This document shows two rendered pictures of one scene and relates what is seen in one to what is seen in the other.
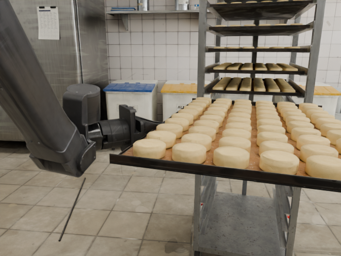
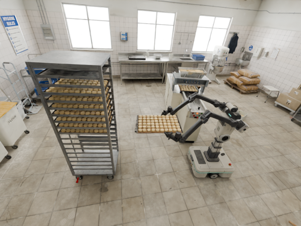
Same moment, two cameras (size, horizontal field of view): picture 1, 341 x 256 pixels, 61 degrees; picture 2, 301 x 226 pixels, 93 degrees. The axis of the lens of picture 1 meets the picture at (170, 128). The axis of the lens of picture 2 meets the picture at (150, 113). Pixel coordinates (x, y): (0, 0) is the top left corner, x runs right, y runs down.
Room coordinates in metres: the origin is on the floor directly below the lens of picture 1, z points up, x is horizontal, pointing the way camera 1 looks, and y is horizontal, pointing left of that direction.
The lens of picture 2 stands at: (1.31, 1.25, 2.22)
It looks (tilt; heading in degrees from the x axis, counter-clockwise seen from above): 34 degrees down; 249
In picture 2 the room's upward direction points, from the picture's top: 5 degrees clockwise
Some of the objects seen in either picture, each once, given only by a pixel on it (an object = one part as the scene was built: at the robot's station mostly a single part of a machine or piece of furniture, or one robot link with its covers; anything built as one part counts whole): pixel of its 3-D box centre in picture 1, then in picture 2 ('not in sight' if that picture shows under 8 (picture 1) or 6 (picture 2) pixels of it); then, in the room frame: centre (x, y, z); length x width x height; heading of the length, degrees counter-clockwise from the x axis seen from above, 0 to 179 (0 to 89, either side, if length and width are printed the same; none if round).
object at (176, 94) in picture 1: (186, 115); not in sight; (3.34, -0.20, 0.38); 0.64 x 0.54 x 0.77; 174
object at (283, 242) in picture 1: (278, 210); (99, 148); (1.48, -0.63, 0.24); 0.64 x 0.03 x 0.03; 164
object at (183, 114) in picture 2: not in sight; (188, 117); (-0.38, -0.83, 0.45); 0.70 x 0.34 x 0.90; 71
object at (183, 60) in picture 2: not in sight; (163, 65); (-1.08, -3.94, 0.61); 3.40 x 0.70 x 1.22; 173
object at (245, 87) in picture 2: not in sight; (247, 86); (-4.01, -2.38, 0.19); 0.72 x 0.42 x 0.15; 177
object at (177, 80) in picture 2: not in sight; (188, 83); (-0.55, -1.31, 1.01); 0.72 x 0.33 x 0.34; 161
